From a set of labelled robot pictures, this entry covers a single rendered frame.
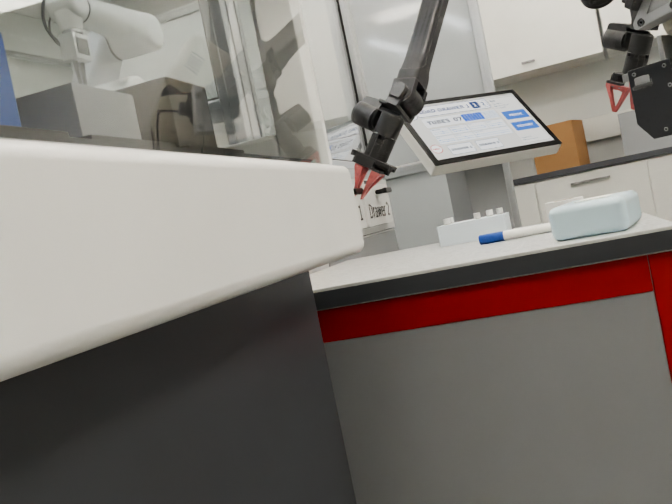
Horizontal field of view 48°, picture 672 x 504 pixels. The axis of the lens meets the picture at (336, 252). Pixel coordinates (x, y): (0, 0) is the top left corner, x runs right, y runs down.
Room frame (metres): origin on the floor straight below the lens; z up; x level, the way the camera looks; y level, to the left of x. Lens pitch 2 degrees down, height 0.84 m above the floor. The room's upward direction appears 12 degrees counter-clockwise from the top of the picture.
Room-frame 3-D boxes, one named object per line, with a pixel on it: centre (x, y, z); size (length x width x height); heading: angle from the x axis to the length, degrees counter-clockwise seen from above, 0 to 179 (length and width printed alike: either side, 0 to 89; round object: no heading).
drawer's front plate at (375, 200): (2.03, -0.13, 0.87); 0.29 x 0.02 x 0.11; 163
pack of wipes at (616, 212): (1.00, -0.35, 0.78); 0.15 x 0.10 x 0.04; 151
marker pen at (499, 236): (1.18, -0.30, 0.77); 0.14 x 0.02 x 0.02; 67
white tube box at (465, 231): (1.40, -0.26, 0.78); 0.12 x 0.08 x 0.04; 71
